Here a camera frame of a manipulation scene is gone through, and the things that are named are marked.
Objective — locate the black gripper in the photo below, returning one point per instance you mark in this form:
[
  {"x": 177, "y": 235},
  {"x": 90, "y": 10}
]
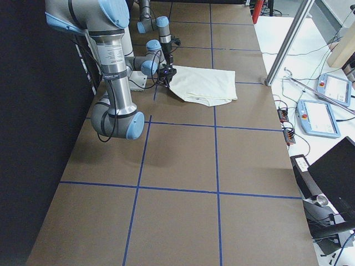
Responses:
[
  {"x": 166, "y": 72},
  {"x": 166, "y": 49}
]

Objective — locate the cream long-sleeve cat shirt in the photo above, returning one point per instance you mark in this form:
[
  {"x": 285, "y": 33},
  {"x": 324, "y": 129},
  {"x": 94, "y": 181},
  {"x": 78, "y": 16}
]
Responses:
[{"x": 209, "y": 87}]

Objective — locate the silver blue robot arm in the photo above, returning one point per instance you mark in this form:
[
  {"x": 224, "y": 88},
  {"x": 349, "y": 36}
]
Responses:
[
  {"x": 148, "y": 22},
  {"x": 106, "y": 22}
]

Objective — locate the red cylinder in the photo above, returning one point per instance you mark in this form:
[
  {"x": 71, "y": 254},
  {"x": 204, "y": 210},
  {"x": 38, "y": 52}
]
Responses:
[{"x": 257, "y": 10}]

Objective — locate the upper orange black connector block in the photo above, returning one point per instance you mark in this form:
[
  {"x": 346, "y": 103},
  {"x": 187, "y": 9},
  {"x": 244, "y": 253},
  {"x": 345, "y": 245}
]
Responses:
[{"x": 283, "y": 115}]

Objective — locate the orange black connector block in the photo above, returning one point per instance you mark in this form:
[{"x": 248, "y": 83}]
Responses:
[
  {"x": 289, "y": 136},
  {"x": 283, "y": 115}
]

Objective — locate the metal rod with hook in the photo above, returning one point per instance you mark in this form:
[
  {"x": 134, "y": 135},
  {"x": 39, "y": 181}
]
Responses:
[{"x": 289, "y": 76}]

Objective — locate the lower orange black connector block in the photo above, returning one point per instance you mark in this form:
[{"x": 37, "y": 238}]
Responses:
[{"x": 289, "y": 136}]

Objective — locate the lower teach pendant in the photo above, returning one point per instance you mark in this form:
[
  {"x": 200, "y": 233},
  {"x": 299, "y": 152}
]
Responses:
[{"x": 317, "y": 119}]

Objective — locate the teach pendant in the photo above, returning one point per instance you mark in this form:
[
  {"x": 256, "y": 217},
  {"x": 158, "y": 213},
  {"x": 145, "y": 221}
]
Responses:
[
  {"x": 335, "y": 88},
  {"x": 317, "y": 119}
]

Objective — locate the upper teach pendant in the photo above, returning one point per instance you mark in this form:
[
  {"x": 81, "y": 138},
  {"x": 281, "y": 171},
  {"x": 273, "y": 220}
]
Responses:
[{"x": 335, "y": 88}]

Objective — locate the wooden beam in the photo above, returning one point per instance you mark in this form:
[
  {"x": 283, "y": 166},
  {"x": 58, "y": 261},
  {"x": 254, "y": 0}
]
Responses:
[{"x": 343, "y": 51}]

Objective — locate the black box with white label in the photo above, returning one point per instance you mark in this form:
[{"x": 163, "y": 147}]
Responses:
[{"x": 304, "y": 180}]

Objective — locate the black laptop screen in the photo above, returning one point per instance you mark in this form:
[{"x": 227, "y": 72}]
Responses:
[{"x": 334, "y": 175}]

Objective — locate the silver metal cup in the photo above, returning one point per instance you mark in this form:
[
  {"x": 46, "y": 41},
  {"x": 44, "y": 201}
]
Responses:
[{"x": 321, "y": 201}]

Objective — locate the black stand base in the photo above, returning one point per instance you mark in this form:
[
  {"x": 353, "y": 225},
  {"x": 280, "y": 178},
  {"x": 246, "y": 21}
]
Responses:
[{"x": 332, "y": 233}]

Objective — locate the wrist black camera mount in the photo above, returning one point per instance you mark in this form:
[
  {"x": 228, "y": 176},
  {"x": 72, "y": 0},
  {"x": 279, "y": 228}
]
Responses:
[{"x": 176, "y": 41}]

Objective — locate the white pedestal base plate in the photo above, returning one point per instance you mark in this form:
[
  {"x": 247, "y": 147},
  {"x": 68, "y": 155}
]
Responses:
[{"x": 137, "y": 81}]

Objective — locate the aluminium frame post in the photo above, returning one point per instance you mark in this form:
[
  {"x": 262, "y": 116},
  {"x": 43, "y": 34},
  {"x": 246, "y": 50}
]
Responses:
[{"x": 295, "y": 27}]

